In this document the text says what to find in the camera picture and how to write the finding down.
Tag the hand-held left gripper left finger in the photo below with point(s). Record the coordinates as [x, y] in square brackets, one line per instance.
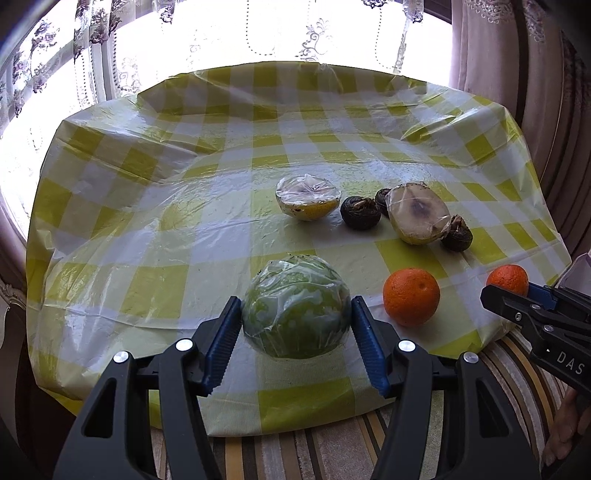
[221, 344]

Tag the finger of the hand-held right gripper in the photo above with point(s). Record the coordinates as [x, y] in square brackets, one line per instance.
[503, 302]
[542, 293]

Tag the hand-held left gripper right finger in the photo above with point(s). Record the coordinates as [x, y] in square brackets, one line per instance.
[369, 346]

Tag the small orange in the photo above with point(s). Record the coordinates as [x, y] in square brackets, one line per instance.
[505, 277]

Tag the large orange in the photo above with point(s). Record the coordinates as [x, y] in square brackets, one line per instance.
[411, 295]

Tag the green round fruit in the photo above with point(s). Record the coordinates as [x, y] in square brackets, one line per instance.
[295, 304]

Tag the pear half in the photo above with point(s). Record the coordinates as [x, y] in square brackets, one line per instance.
[415, 212]

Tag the yellow fruit half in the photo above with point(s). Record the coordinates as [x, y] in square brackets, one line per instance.
[307, 203]

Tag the person's right hand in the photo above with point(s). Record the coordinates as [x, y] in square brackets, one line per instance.
[561, 429]

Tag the dark water chestnut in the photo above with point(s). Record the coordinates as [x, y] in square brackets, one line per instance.
[381, 198]
[360, 213]
[458, 235]

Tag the yellow checked plastic tablecloth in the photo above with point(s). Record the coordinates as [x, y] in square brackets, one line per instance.
[184, 230]

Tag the striped brown fabric cover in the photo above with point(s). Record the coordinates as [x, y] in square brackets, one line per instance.
[300, 457]

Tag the beige drape curtain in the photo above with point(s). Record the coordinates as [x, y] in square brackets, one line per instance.
[508, 69]

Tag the white lace curtain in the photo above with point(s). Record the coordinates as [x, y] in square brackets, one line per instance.
[92, 55]

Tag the carved furniture frame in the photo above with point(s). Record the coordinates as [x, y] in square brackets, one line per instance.
[11, 295]

